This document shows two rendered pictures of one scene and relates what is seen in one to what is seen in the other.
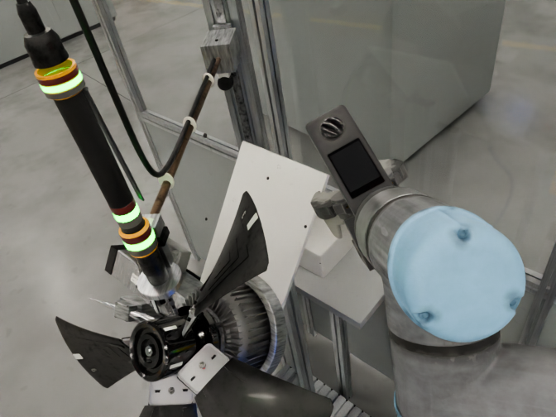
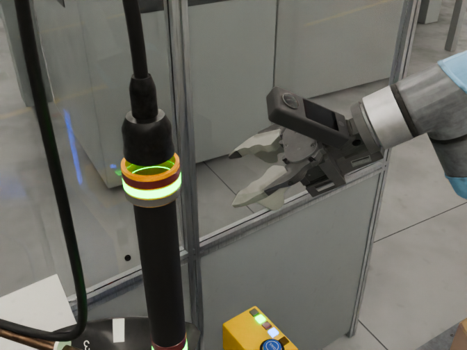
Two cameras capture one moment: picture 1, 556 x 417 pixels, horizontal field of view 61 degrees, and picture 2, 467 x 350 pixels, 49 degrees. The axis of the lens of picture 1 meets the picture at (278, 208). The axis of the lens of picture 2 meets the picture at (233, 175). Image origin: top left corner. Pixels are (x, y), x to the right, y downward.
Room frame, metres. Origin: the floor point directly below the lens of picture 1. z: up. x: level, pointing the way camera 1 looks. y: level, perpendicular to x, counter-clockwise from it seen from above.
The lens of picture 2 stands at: (0.41, 0.52, 2.02)
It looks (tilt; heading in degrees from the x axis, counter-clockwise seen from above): 33 degrees down; 276
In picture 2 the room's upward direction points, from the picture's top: straight up
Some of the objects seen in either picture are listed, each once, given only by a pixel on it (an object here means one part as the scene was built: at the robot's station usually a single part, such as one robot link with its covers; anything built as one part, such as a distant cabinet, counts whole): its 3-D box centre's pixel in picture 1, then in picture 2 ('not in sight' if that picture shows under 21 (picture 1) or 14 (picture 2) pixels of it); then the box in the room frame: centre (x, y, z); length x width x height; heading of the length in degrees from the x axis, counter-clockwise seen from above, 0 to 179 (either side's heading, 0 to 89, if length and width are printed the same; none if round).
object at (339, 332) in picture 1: (340, 344); not in sight; (0.95, -0.13, 0.41); 0.04 x 0.04 x 0.83; 42
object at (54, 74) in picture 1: (60, 79); (151, 178); (0.50, 0.20, 1.81); 0.04 x 0.04 x 0.03
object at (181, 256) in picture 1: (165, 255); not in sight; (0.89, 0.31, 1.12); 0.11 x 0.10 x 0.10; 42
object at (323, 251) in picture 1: (318, 240); not in sight; (1.03, -0.10, 0.91); 0.17 x 0.16 x 0.11; 132
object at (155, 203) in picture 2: (64, 87); (153, 187); (0.50, 0.20, 1.80); 0.04 x 0.04 x 0.01
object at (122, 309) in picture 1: (125, 310); not in sight; (0.77, 0.43, 1.08); 0.07 x 0.04 x 0.06; 52
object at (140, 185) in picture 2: (57, 73); (151, 169); (0.50, 0.20, 1.81); 0.04 x 0.04 x 0.01
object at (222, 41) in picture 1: (222, 50); not in sight; (1.11, 0.06, 1.55); 0.10 x 0.07 x 0.08; 167
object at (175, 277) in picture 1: (153, 257); not in sight; (0.51, 0.20, 1.50); 0.09 x 0.07 x 0.10; 167
